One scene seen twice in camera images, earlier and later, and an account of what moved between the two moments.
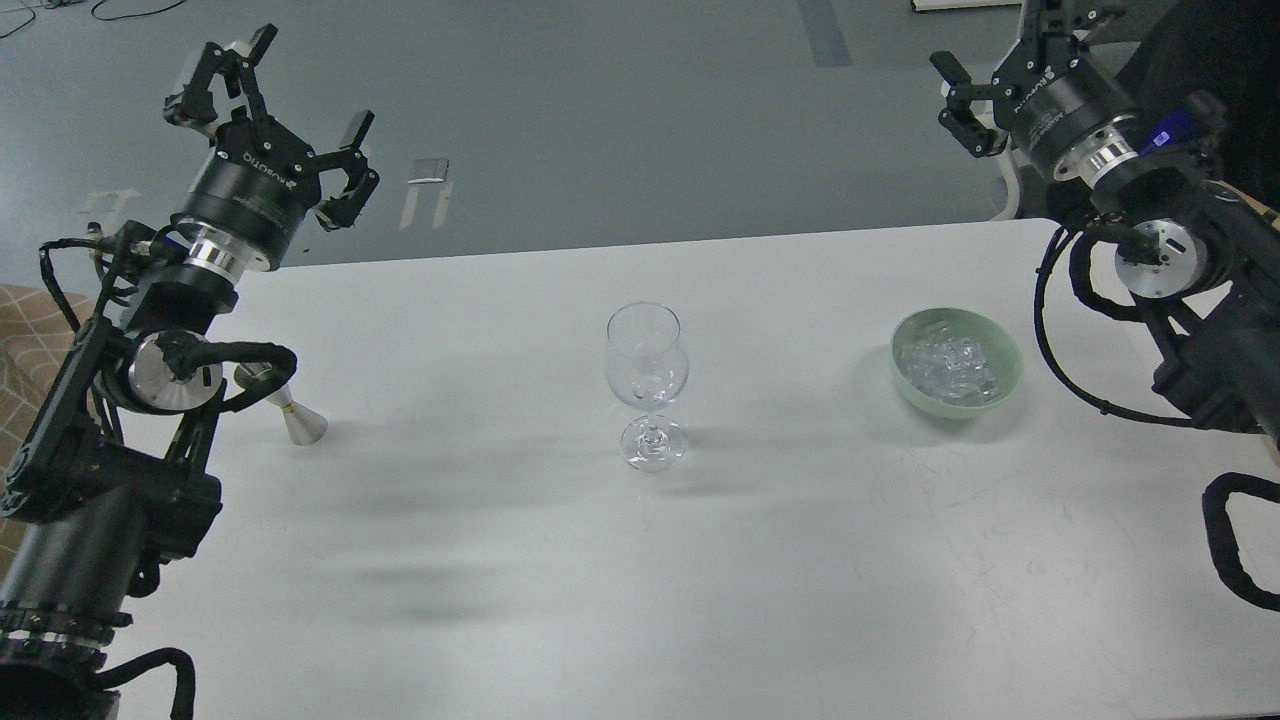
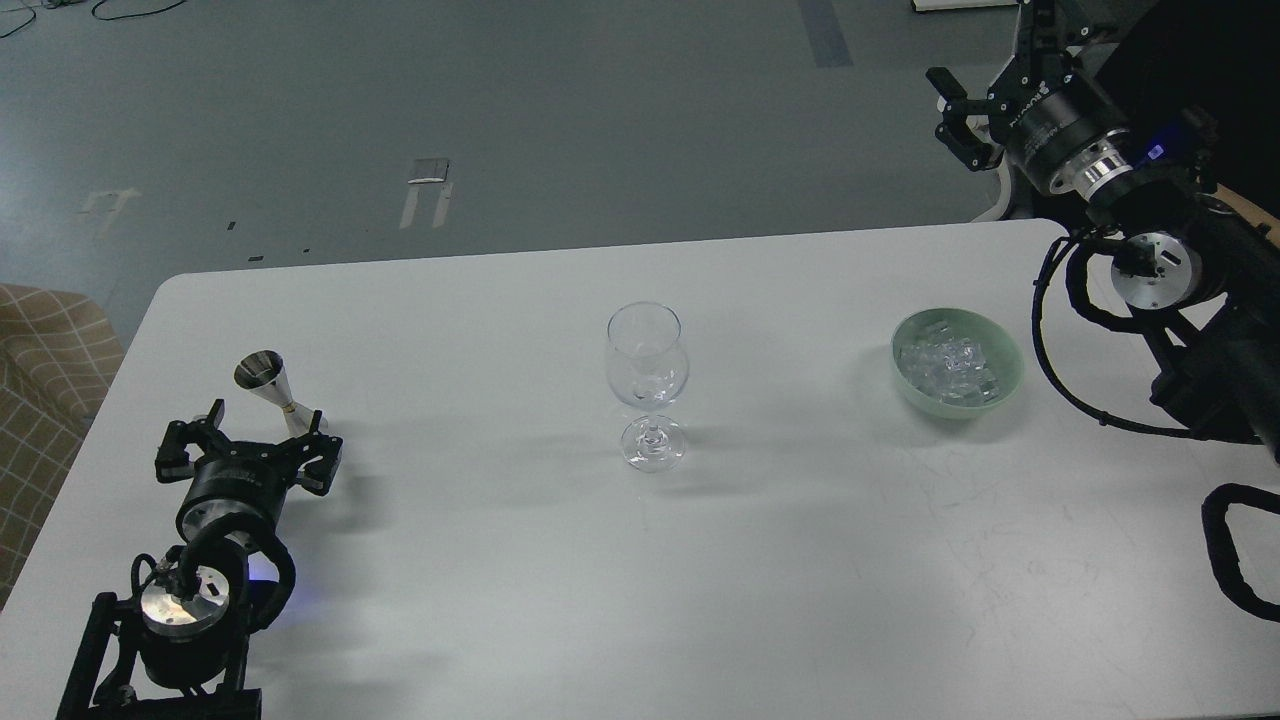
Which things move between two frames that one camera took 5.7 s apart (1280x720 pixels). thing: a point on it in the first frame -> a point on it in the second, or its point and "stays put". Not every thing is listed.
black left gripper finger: (196, 104) -> (172, 462)
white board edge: (923, 5) stays put
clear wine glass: (646, 364) stays put
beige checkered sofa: (35, 335) stays put
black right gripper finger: (1053, 28) stays put
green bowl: (956, 362) stays put
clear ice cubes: (948, 366) stays put
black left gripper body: (251, 197) -> (232, 478)
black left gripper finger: (343, 212) -> (316, 457)
